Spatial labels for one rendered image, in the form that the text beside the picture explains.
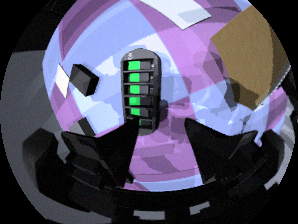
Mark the white flat plate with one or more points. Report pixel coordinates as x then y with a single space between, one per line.
62 80

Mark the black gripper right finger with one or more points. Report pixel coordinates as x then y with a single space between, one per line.
213 149

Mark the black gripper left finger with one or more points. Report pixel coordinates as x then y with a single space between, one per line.
113 151

